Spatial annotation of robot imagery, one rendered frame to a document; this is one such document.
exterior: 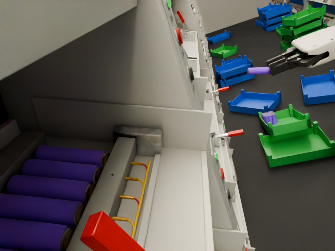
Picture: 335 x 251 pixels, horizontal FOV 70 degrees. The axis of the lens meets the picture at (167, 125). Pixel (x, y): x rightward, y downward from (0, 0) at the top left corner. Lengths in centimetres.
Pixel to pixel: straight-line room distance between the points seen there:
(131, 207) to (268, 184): 109
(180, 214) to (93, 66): 16
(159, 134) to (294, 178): 109
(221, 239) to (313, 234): 74
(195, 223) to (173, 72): 13
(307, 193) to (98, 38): 112
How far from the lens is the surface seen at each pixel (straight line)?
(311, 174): 131
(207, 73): 97
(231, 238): 40
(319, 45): 65
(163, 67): 23
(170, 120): 25
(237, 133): 59
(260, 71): 67
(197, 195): 22
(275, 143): 148
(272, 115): 157
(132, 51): 23
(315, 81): 206
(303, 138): 151
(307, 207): 119
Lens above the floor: 93
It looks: 28 degrees down
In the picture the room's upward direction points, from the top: 22 degrees counter-clockwise
